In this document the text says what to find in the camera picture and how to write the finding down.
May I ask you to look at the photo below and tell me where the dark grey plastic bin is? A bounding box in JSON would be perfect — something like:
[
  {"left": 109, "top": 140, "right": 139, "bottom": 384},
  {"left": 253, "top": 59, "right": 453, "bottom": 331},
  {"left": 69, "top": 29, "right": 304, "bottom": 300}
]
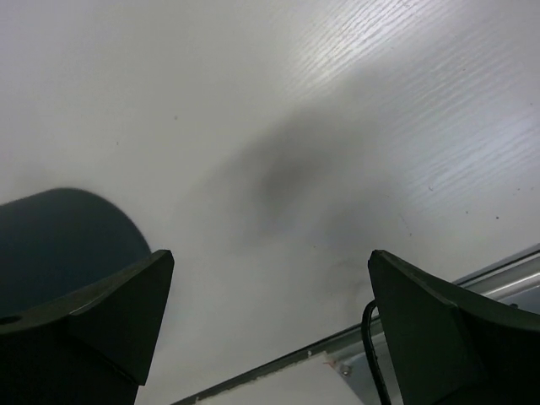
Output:
[{"left": 1, "top": 188, "right": 151, "bottom": 316}]

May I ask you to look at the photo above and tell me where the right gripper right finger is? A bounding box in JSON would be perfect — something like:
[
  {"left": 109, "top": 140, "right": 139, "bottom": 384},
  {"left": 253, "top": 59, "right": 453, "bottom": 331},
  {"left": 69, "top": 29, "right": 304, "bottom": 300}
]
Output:
[{"left": 368, "top": 251, "right": 539, "bottom": 404}]

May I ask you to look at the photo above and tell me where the black cable at right base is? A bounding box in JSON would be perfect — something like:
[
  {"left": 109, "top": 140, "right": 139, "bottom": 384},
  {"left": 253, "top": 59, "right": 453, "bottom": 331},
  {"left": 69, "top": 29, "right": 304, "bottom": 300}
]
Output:
[{"left": 361, "top": 299, "right": 393, "bottom": 405}]

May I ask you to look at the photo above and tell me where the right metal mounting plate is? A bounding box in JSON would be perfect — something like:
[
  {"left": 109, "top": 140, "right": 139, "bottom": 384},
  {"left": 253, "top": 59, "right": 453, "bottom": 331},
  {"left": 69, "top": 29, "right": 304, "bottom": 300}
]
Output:
[{"left": 331, "top": 334, "right": 403, "bottom": 404}]

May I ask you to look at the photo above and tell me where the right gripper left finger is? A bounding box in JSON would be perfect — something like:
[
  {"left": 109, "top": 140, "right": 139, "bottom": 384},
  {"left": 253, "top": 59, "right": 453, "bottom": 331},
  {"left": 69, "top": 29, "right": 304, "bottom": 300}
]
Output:
[{"left": 1, "top": 250, "right": 174, "bottom": 404}]

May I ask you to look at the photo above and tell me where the right aluminium frame rail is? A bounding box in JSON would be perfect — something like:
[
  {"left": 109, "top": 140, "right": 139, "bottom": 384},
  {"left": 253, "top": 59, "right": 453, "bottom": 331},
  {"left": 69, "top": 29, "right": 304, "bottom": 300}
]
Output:
[{"left": 454, "top": 244, "right": 539, "bottom": 314}]

